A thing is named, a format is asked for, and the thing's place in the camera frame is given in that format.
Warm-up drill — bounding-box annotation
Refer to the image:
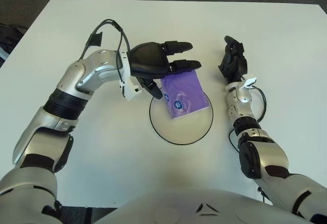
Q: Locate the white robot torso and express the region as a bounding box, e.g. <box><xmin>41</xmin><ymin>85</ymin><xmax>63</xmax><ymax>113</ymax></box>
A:
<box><xmin>94</xmin><ymin>188</ymin><xmax>316</xmax><ymax>224</ymax></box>

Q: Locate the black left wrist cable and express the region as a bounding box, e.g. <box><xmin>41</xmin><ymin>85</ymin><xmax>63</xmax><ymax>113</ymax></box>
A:
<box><xmin>80</xmin><ymin>18</ymin><xmax>131</xmax><ymax>87</ymax></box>

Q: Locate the black bag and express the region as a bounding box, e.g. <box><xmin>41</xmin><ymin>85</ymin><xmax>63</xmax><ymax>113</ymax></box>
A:
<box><xmin>0</xmin><ymin>24</ymin><xmax>28</xmax><ymax>61</ymax></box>

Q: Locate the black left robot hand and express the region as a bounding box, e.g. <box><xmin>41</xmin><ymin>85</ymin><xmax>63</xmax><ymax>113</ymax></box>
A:
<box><xmin>126</xmin><ymin>40</ymin><xmax>202</xmax><ymax>100</ymax></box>

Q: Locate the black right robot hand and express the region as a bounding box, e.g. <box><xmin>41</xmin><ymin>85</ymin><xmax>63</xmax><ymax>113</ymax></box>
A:
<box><xmin>218</xmin><ymin>35</ymin><xmax>249</xmax><ymax>84</ymax></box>

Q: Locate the purple tissue paper pack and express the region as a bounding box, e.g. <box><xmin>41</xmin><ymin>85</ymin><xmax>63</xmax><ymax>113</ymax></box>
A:
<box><xmin>160</xmin><ymin>70</ymin><xmax>212</xmax><ymax>120</ymax></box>

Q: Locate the white plate with black rim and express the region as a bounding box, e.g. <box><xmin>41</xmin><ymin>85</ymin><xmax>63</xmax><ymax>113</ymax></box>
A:
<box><xmin>149</xmin><ymin>91</ymin><xmax>214</xmax><ymax>146</ymax></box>

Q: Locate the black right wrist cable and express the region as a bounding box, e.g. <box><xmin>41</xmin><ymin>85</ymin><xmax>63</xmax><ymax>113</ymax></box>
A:
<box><xmin>251</xmin><ymin>85</ymin><xmax>267</xmax><ymax>123</ymax></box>

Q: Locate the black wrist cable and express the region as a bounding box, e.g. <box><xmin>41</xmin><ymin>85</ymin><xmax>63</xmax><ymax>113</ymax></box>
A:
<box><xmin>80</xmin><ymin>18</ymin><xmax>131</xmax><ymax>87</ymax></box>
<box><xmin>251</xmin><ymin>85</ymin><xmax>267</xmax><ymax>123</ymax></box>

